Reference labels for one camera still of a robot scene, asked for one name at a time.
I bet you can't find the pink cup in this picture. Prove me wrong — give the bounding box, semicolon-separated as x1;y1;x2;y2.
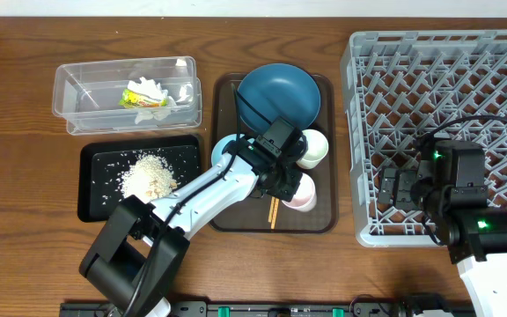
283;173;317;212

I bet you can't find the light blue bowl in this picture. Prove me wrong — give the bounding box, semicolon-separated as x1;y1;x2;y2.
210;134;236;166

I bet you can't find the white rice pile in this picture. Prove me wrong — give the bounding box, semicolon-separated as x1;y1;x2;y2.
119;154;179;203

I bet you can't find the white tissue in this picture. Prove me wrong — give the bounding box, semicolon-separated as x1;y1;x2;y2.
126;77;176;124

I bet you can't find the yellow snack wrapper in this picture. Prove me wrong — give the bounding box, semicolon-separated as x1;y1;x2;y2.
119;89;168;108

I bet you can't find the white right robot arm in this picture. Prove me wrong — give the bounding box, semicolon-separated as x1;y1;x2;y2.
378;138;507;316

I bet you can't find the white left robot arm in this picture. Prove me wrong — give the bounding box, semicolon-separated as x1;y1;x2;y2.
79;118;308;316

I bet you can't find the grey dishwasher rack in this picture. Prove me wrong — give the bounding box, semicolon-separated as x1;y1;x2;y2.
341;30;507;247

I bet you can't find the clear plastic waste bin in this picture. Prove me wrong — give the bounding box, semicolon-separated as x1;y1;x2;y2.
53;56;202;135

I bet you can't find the black waste tray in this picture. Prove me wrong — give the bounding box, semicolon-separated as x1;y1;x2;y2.
77;135;201;223

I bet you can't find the pale green cup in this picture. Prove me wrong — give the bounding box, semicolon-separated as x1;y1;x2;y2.
297;129;329;169

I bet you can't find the right wooden chopstick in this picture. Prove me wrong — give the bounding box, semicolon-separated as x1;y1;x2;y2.
270;198;280;230

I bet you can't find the wooden chopstick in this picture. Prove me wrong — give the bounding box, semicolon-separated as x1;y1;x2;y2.
268;196;276;223
270;198;280;230

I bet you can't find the left wooden chopstick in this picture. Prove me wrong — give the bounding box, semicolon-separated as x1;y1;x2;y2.
268;196;276;223

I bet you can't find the brown serving tray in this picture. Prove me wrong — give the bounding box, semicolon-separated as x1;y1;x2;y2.
210;73;338;233

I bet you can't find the dark blue plate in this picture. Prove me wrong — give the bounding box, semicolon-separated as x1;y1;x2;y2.
237;63;320;134

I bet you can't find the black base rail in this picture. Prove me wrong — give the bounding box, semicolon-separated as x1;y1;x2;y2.
58;292;479;317

